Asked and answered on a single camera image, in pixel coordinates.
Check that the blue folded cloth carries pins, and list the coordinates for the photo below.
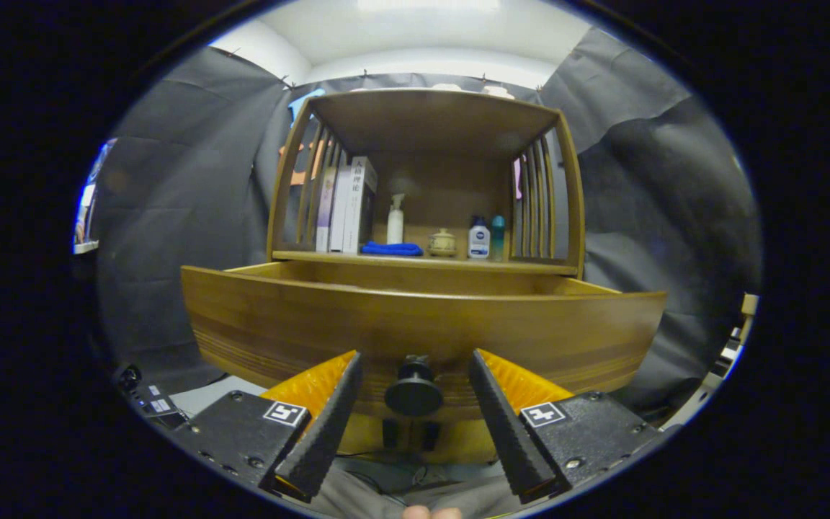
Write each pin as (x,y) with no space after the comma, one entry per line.
(390,249)

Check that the black box with white labels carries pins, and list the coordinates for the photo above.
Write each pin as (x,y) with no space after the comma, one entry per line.
(152,400)

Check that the white pump bottle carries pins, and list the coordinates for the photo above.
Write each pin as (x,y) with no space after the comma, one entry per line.
(395,227)

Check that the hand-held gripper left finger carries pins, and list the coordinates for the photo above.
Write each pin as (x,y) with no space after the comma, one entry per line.
(328,429)

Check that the thick white book dark cover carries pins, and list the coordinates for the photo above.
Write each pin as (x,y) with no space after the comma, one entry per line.
(359,209)

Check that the thin purple book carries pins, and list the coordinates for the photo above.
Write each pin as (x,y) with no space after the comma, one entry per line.
(324,216)

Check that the thin white book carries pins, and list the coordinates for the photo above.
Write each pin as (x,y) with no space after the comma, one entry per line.
(339,216)

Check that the wooden drawer with black knob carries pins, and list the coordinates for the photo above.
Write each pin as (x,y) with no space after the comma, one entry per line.
(415,317)

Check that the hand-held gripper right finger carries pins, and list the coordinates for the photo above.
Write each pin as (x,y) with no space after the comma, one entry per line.
(509,432)

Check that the teal translucent bottle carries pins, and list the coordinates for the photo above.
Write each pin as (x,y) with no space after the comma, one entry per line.
(498,238)

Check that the wooden cabinet door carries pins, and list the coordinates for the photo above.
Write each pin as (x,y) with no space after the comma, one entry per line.
(364,436)
(458,443)

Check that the white lotion bottle blue cap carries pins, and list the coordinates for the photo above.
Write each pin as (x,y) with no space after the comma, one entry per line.
(479,241)

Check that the wooden countertop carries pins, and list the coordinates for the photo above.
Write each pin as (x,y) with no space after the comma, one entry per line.
(444,261)

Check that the wooden cabinet with slatted sides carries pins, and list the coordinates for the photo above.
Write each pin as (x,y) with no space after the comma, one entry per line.
(429,115)

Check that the lidded tea cup with saucer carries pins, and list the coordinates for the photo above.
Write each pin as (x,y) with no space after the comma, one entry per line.
(442,244)

